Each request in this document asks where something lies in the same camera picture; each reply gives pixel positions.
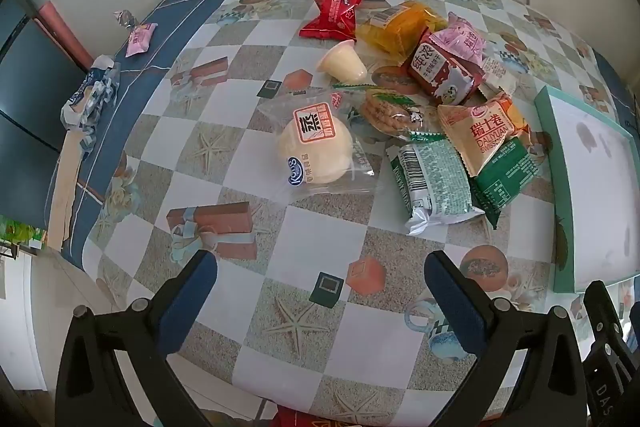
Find dark red milk packet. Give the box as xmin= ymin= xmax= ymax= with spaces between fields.
xmin=400 ymin=27 xmax=487 ymax=106

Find green white wafer packet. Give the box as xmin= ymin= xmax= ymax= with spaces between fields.
xmin=385 ymin=139 xmax=483 ymax=236

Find small pink candy packet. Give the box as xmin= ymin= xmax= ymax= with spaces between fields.
xmin=125 ymin=23 xmax=158 ymax=58

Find red snack packet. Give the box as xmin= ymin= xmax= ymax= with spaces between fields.
xmin=299 ymin=0 xmax=366 ymax=42

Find cream pudding cup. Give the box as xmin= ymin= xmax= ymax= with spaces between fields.
xmin=316 ymin=40 xmax=368 ymax=85

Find dark green snack packet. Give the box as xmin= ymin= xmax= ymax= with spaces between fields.
xmin=470 ymin=137 xmax=541 ymax=230

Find beige snack packet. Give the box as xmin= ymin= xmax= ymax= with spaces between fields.
xmin=477 ymin=57 xmax=526 ymax=100

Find orange cake roll packet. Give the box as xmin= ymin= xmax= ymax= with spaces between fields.
xmin=437 ymin=92 xmax=531 ymax=178

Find green printed bag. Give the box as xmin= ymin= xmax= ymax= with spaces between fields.
xmin=0 ymin=214 xmax=47 ymax=254

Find teal cardboard tray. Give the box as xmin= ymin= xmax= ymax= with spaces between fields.
xmin=534 ymin=86 xmax=640 ymax=294

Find clear green rice cracker packet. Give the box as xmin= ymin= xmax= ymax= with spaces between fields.
xmin=332 ymin=83 xmax=446 ymax=144

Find pink snack packet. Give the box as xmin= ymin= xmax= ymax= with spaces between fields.
xmin=430 ymin=12 xmax=488 ymax=68

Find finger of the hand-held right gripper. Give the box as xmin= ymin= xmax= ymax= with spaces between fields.
xmin=582 ymin=279 xmax=640 ymax=427

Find clear steamed cake packet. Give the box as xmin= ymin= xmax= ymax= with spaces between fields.
xmin=257 ymin=88 xmax=377 ymax=202

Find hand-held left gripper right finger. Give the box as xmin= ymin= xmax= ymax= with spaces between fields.
xmin=424 ymin=249 xmax=588 ymax=427

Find dark cabinet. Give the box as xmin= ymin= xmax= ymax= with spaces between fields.
xmin=0 ymin=0 xmax=68 ymax=228

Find crumpled blue white wrapper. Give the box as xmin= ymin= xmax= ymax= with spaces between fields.
xmin=60 ymin=55 xmax=122 ymax=158

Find pink board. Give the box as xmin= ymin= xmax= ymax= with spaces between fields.
xmin=37 ymin=1 xmax=96 ymax=70

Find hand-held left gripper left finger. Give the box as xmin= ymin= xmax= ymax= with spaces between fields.
xmin=54 ymin=249 xmax=221 ymax=427

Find pale wooden strips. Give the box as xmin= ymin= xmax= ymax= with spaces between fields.
xmin=45 ymin=129 xmax=83 ymax=253

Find orange jelly packet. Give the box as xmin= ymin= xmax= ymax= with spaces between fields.
xmin=356 ymin=1 xmax=448 ymax=54

